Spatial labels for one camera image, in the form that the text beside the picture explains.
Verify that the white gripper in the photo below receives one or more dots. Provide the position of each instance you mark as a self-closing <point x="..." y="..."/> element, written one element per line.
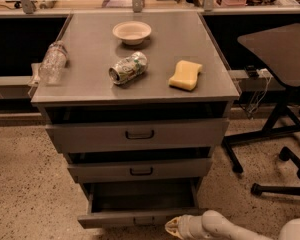
<point x="187" y="226"/>

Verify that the grey bottom drawer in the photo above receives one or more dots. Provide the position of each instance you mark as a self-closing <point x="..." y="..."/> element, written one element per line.
<point x="140" y="203"/>

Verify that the grey drawer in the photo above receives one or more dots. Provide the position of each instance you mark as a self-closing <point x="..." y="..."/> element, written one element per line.
<point x="138" y="135"/>
<point x="140" y="203"/>
<point x="140" y="170"/>

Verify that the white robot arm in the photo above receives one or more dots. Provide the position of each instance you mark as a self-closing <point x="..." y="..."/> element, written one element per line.
<point x="212" y="225"/>

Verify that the grey middle drawer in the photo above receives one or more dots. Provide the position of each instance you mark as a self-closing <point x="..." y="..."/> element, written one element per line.
<point x="140" y="170"/>

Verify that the grey drawer cabinet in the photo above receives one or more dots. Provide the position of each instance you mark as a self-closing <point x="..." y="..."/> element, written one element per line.
<point x="86" y="94"/>

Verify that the grey top drawer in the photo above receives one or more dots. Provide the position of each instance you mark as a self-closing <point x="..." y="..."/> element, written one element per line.
<point x="138" y="135"/>

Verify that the yellow sponge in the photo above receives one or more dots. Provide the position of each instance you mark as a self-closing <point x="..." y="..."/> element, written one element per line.
<point x="185" y="75"/>

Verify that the black office chair base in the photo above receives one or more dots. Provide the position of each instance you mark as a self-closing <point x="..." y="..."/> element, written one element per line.
<point x="274" y="167"/>

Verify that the crushed soda can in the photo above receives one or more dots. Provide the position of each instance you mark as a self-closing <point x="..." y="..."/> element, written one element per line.
<point x="128" y="68"/>

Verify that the white bowl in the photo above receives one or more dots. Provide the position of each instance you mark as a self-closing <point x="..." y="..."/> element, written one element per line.
<point x="132" y="32"/>

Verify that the clear plastic water bottle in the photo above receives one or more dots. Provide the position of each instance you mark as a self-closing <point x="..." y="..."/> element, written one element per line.
<point x="54" y="62"/>

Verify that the dark side table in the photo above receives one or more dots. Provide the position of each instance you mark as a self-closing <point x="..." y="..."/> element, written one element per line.
<point x="279" y="49"/>

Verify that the power strip with cables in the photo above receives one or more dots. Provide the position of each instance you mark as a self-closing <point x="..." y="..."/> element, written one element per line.
<point x="253" y="72"/>

